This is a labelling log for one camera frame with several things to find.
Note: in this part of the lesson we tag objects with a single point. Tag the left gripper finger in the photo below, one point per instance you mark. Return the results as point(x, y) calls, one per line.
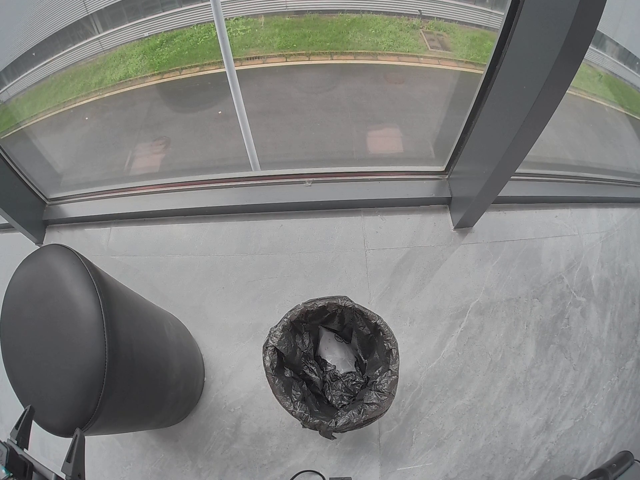
point(75, 460)
point(22, 438)

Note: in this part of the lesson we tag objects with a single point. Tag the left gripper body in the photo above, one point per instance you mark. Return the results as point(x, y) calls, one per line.
point(37, 470)

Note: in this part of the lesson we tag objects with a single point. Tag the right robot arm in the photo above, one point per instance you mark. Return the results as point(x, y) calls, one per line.
point(617, 468)

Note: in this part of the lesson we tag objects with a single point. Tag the window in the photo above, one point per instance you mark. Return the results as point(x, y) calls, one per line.
point(540, 93)

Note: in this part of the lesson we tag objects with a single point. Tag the white printed wrapper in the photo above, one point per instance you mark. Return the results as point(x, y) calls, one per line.
point(337, 348)

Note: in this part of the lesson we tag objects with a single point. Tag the dark grey round chair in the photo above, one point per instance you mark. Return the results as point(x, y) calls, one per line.
point(100, 348)

